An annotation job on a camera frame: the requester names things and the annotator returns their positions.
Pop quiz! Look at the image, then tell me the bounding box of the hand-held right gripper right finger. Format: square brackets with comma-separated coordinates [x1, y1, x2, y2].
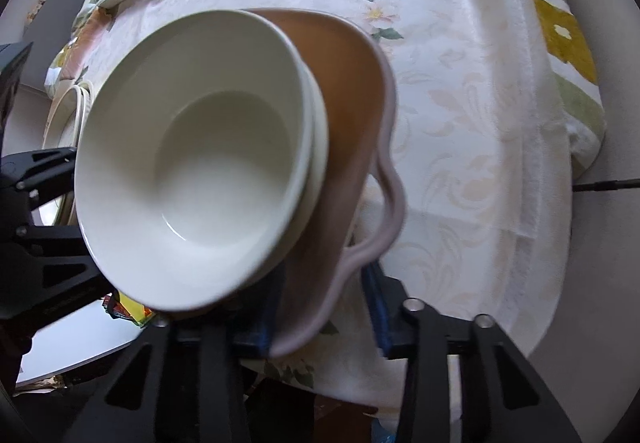
[360, 260, 583, 443]

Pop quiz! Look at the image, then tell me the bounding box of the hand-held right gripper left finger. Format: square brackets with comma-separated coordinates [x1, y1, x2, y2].
[70, 268, 288, 443]

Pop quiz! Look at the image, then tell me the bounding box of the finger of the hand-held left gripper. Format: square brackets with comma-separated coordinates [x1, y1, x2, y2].
[0, 147, 78, 219]
[15, 223, 108, 306]

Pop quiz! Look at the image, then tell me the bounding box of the large cream plate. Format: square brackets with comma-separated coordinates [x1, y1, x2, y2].
[42, 86, 81, 226]

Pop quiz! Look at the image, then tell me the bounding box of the plain white bowl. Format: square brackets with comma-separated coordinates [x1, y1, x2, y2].
[74, 9, 313, 314]

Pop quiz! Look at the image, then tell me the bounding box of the cream bowl with heart print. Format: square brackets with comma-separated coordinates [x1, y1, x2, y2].
[235, 56, 331, 296]

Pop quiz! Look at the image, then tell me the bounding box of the pink bowl with handles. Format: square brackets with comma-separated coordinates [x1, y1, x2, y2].
[227, 8, 407, 358]

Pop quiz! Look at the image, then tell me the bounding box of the white low table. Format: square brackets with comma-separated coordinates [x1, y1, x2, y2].
[15, 295, 146, 389]

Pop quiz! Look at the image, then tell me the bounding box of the yellow packet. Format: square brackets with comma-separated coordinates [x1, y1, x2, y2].
[102, 290, 153, 326]

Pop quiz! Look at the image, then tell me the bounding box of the cream damask tablecloth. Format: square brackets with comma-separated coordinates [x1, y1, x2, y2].
[50, 0, 551, 404]

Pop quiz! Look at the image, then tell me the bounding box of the black rod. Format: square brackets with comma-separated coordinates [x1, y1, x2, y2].
[572, 178, 640, 194]

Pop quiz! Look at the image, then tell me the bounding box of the floral striped blanket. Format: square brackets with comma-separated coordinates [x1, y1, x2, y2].
[44, 0, 608, 171]

